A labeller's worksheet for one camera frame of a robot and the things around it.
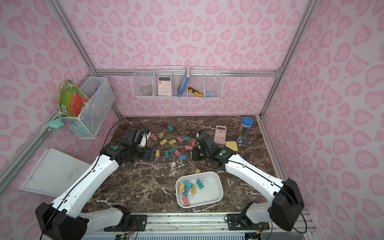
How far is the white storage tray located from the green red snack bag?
0.63 meters

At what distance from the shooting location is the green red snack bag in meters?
0.68

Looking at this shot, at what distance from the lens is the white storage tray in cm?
80
